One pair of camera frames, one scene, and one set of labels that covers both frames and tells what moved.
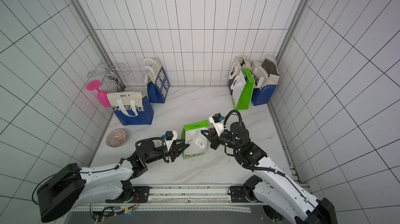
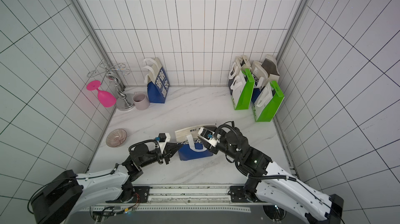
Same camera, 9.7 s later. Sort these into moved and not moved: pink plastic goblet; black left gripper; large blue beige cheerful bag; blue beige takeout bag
Moved: large blue beige cheerful bag
Not moved: blue beige takeout bag; black left gripper; pink plastic goblet
